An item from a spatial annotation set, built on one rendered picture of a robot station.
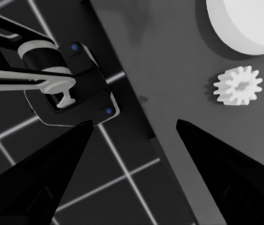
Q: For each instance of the small white toothed gear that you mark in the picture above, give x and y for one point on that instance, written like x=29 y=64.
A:
x=227 y=89

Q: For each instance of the large thick white disc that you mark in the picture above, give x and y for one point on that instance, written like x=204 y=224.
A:
x=250 y=22

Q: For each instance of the dark robot body block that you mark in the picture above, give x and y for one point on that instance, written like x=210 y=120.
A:
x=88 y=84

